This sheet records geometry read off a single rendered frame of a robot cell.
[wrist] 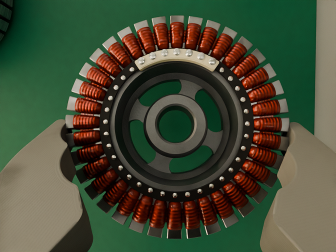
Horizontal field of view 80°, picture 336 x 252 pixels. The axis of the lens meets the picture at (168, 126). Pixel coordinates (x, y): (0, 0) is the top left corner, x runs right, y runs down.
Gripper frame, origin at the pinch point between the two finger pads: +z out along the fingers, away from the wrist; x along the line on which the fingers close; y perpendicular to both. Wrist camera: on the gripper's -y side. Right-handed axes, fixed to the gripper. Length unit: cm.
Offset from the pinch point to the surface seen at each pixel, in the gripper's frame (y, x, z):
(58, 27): -3.8, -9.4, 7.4
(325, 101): 1.4, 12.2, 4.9
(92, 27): -3.7, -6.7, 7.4
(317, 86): 0.3, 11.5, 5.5
